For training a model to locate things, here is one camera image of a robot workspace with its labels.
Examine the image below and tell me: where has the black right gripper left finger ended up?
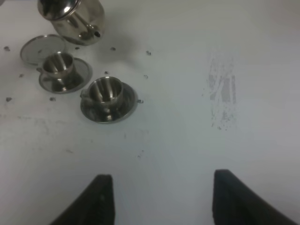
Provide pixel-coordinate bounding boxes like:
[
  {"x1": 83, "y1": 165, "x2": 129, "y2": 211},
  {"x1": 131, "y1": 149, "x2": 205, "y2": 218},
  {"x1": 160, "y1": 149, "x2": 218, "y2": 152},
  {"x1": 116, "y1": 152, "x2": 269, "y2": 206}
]
[{"x1": 51, "y1": 174, "x2": 115, "y2": 225}]

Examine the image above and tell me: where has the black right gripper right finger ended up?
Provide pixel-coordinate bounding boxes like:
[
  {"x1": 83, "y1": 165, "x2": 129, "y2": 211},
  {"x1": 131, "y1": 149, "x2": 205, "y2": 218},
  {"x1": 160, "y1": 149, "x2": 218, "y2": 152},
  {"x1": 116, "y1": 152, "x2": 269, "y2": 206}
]
[{"x1": 212, "y1": 169, "x2": 296, "y2": 225}]

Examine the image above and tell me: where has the near stainless steel saucer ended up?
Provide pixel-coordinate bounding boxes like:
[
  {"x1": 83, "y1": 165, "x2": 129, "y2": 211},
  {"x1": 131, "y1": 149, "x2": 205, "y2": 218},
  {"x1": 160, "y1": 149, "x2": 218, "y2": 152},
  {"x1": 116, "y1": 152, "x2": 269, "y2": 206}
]
[{"x1": 80, "y1": 83, "x2": 137, "y2": 124}]

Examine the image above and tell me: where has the stainless steel saucer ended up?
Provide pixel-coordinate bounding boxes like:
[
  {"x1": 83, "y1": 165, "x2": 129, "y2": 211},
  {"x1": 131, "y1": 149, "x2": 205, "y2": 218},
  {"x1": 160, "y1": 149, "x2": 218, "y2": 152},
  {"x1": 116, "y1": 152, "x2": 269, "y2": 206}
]
[
  {"x1": 80, "y1": 83, "x2": 137, "y2": 124},
  {"x1": 39, "y1": 58, "x2": 92, "y2": 94}
]

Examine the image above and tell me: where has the near stainless steel teacup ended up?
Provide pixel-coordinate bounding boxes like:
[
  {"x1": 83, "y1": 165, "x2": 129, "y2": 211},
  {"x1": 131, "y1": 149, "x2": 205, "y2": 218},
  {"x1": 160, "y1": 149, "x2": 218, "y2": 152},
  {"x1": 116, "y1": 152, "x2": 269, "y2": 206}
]
[{"x1": 80, "y1": 76, "x2": 124, "y2": 112}]

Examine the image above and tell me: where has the stainless steel teacup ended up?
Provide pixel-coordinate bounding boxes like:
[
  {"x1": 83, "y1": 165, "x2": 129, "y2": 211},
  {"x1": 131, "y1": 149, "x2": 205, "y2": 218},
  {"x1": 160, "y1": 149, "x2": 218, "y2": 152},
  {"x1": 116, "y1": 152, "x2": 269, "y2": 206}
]
[
  {"x1": 37, "y1": 52, "x2": 75, "y2": 79},
  {"x1": 80, "y1": 76, "x2": 124, "y2": 112}
]

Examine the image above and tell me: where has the far stainless steel saucer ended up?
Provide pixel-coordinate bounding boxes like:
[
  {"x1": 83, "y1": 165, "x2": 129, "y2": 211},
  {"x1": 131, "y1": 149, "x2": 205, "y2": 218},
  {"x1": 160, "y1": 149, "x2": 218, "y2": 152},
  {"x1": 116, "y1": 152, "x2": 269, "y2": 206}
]
[{"x1": 39, "y1": 58, "x2": 92, "y2": 94}]

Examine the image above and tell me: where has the far stainless steel teacup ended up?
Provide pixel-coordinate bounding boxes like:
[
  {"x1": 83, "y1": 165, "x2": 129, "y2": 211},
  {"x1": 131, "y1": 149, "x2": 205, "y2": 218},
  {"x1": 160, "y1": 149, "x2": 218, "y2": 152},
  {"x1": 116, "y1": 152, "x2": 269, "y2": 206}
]
[{"x1": 37, "y1": 52, "x2": 75, "y2": 79}]

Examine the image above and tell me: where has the stainless steel teapot coaster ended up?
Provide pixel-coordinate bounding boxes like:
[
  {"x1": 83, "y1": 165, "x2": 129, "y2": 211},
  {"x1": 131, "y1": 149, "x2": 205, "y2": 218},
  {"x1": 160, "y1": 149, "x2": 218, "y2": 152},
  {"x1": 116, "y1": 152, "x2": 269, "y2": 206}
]
[{"x1": 20, "y1": 34, "x2": 67, "y2": 66}]

